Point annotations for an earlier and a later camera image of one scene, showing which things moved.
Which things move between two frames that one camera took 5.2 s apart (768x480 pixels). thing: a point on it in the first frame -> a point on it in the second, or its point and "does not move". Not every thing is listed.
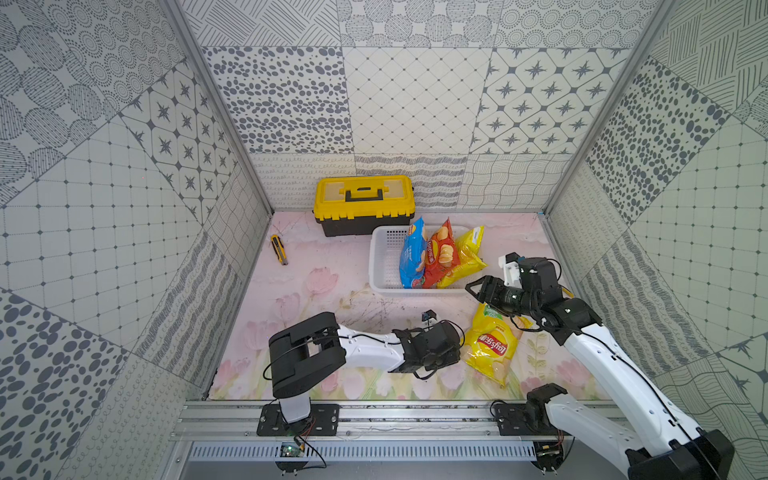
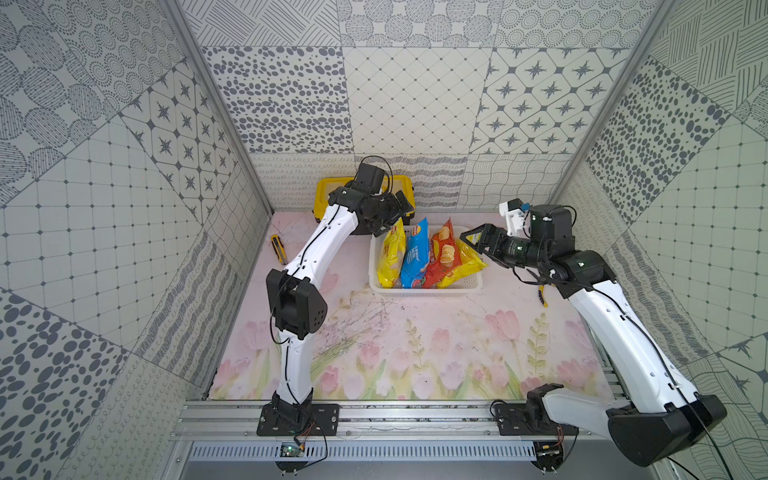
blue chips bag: (413, 257) does not move
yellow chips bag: (471, 259) does not move
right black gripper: (486, 294) -> (485, 241)
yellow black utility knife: (279, 248) does not move
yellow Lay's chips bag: (490, 344) -> (391, 258)
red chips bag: (441, 256) does not move
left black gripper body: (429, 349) -> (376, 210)
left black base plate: (323, 420) does not move
